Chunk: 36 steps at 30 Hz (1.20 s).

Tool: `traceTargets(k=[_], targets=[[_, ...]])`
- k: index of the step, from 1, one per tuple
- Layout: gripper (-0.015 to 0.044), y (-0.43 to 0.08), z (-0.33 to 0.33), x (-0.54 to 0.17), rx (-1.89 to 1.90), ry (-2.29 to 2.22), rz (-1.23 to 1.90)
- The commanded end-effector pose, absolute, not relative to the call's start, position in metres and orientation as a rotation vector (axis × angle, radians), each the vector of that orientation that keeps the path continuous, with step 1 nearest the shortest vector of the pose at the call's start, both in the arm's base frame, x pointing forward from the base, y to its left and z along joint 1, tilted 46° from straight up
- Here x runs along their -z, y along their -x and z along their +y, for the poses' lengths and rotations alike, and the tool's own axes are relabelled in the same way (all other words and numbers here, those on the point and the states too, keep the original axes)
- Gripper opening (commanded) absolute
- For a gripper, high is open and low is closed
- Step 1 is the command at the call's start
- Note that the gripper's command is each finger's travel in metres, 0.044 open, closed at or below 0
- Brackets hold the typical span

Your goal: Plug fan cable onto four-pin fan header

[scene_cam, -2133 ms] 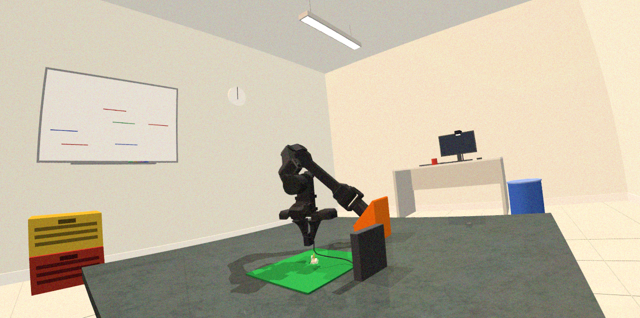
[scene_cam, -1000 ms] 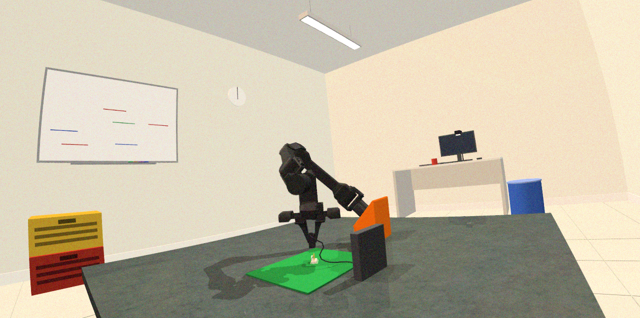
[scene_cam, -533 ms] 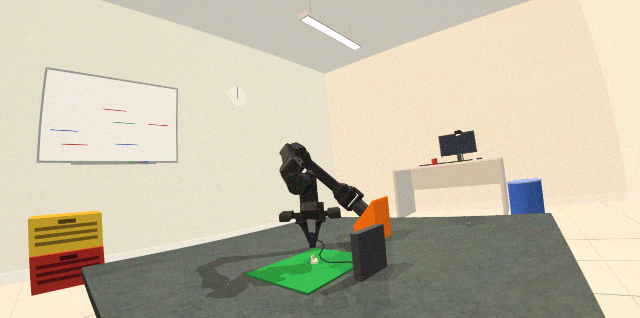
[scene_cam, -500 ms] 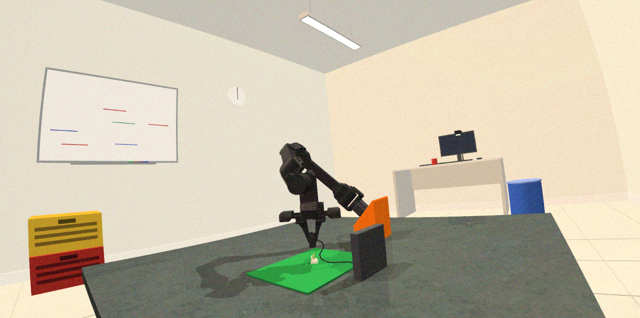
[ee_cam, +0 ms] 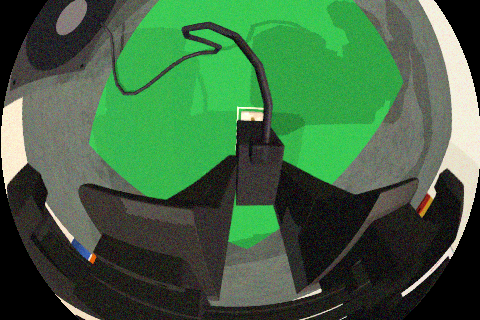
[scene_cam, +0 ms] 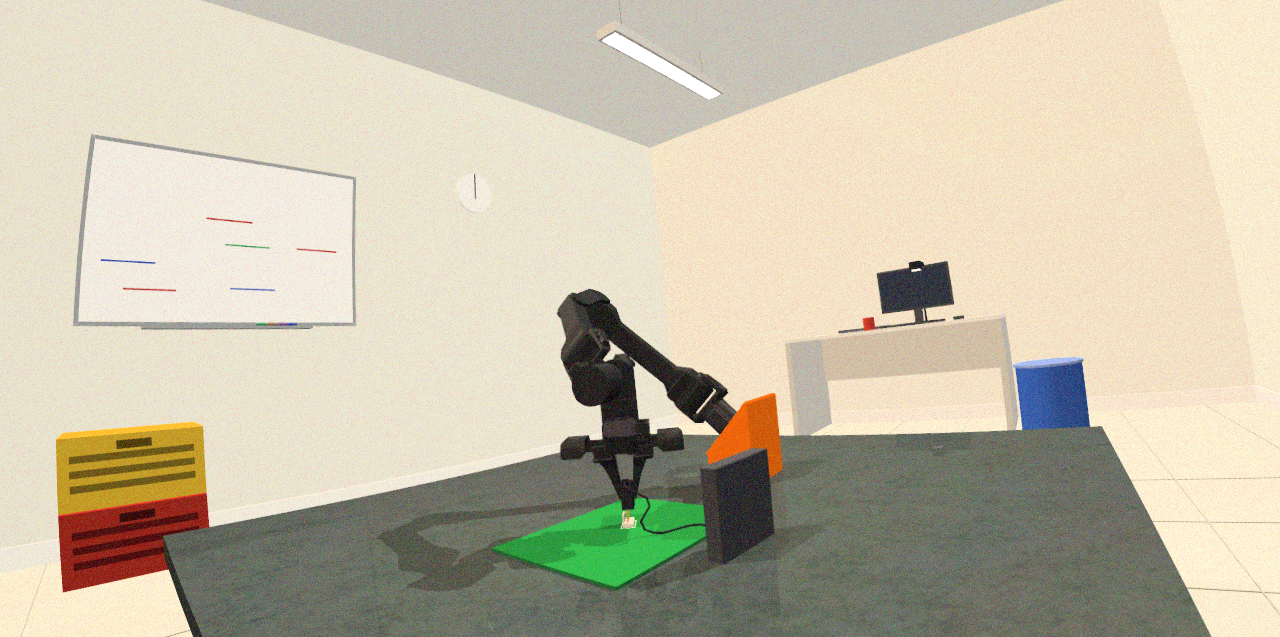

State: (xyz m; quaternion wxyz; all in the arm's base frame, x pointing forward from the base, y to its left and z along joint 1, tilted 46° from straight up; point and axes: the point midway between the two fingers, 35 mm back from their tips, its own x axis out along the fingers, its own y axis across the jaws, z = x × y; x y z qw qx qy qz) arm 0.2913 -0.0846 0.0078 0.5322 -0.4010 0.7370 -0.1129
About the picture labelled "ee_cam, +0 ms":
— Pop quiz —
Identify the black cable with plug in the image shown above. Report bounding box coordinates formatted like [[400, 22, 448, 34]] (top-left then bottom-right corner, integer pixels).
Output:
[[100, 21, 285, 207]]

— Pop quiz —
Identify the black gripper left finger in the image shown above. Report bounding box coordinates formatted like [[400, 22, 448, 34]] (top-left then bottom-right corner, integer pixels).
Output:
[[79, 156, 237, 301]]

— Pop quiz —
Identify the green circuit board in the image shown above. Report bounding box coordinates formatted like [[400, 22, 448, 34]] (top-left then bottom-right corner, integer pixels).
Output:
[[89, 0, 403, 249]]

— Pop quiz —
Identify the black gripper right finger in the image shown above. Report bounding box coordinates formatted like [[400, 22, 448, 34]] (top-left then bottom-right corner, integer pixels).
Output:
[[273, 160, 420, 295]]

